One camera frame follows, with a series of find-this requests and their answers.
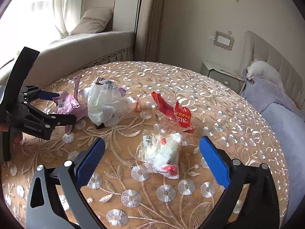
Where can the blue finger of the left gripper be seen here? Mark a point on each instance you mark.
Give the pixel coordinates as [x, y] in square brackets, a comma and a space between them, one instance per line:
[59, 119]
[43, 95]

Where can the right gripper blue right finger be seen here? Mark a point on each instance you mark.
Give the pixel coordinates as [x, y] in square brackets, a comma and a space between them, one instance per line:
[216, 164]

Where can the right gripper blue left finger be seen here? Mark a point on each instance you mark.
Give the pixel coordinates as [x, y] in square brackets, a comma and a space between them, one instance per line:
[87, 161]

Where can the pink snack wrapper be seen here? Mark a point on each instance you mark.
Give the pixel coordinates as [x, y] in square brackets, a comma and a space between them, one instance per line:
[69, 104]

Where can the white red wrapper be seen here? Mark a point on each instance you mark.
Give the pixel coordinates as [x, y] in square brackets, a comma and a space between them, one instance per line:
[160, 153]

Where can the white plastic bag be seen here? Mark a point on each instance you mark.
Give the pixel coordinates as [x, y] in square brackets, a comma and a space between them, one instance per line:
[106, 102]

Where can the red snack wrapper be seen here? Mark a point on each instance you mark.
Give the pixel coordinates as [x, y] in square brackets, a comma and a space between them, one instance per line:
[169, 116]

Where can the person left hand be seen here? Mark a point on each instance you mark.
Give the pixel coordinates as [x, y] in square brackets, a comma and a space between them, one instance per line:
[18, 136]

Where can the beige window seat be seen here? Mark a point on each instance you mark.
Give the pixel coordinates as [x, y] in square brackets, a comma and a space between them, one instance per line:
[66, 56]

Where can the embroidered tan tablecloth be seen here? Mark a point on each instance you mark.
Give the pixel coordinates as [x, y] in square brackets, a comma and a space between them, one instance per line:
[122, 193]

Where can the grey nightstand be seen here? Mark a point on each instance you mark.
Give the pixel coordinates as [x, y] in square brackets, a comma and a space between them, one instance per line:
[224, 75]

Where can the bed with lavender blanket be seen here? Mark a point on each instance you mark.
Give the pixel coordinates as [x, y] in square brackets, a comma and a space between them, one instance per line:
[287, 122]

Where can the beige cushion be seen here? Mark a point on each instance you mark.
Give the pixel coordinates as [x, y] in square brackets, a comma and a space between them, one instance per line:
[94, 21]

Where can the white sheer curtain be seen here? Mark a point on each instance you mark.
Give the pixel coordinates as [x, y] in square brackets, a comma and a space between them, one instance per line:
[67, 14]

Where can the white bed pillow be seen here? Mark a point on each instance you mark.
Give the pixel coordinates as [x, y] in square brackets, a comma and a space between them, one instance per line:
[259, 68]

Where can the beige tufted headboard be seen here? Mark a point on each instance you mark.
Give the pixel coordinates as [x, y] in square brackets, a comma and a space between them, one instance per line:
[256, 48]

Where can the framed wall switch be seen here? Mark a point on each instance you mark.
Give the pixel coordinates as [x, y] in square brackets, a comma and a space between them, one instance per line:
[224, 41]

